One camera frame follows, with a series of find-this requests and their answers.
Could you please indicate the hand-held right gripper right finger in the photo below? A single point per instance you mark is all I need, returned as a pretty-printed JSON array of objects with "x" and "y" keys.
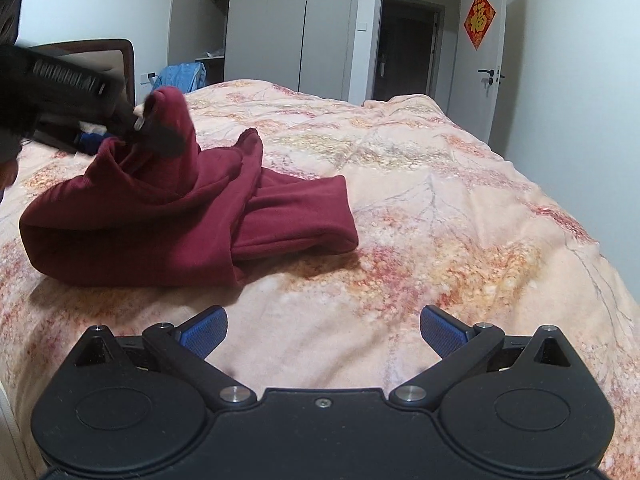
[{"x": 442, "y": 332}]

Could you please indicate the red diamond door decoration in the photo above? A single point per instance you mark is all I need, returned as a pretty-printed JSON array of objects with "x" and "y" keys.
[{"x": 479, "y": 20}]

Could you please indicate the white room door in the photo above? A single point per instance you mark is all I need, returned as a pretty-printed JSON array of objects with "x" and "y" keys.
[{"x": 480, "y": 110}]

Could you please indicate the grey wardrobe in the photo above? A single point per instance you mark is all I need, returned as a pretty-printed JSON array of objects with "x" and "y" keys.
[{"x": 265, "y": 25}]

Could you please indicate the floral peach blanket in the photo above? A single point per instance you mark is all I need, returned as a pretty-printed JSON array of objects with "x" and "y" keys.
[{"x": 425, "y": 210}]

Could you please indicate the dark blue cloth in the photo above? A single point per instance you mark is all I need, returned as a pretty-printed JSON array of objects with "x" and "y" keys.
[{"x": 92, "y": 143}]

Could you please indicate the white cloth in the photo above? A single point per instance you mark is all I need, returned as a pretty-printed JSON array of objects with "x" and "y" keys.
[{"x": 215, "y": 53}]

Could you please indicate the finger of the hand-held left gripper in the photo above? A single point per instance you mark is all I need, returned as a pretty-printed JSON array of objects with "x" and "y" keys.
[{"x": 165, "y": 142}]

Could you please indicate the dark red garment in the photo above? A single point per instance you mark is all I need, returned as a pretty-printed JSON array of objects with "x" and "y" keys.
[{"x": 150, "y": 230}]

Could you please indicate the brown padded bed headboard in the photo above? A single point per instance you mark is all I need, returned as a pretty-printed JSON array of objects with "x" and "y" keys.
[{"x": 125, "y": 60}]

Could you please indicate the dark doorway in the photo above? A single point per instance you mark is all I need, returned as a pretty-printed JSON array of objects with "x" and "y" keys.
[{"x": 405, "y": 50}]

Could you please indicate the open grey wardrobe door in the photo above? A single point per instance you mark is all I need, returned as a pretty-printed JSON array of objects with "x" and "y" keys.
[{"x": 182, "y": 30}]

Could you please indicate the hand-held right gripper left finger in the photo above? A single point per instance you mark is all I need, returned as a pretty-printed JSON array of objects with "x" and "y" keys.
[{"x": 205, "y": 332}]

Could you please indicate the light blue clothing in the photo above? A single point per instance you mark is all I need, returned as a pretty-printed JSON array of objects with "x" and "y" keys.
[{"x": 182, "y": 77}]

